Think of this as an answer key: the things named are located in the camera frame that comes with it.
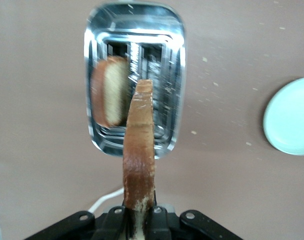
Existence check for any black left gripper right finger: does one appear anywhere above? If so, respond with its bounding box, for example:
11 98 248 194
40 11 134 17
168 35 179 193
144 206 244 240

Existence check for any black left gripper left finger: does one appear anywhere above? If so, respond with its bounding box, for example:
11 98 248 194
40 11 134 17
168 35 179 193
23 205 133 240

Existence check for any brown toasted bread slice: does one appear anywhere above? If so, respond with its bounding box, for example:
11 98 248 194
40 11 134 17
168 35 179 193
122 79 157 240
90 55 133 127

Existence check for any mint green round plate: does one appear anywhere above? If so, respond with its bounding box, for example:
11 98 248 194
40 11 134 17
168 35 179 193
263 76 304 156

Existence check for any brown table cover mat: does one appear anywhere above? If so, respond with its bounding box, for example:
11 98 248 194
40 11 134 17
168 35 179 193
0 0 304 240

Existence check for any beige chrome-topped toaster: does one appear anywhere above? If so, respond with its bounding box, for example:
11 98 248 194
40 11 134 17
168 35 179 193
82 2 187 160

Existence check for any white toaster power cord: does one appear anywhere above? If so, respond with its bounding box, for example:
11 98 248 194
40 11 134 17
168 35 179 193
88 187 125 213

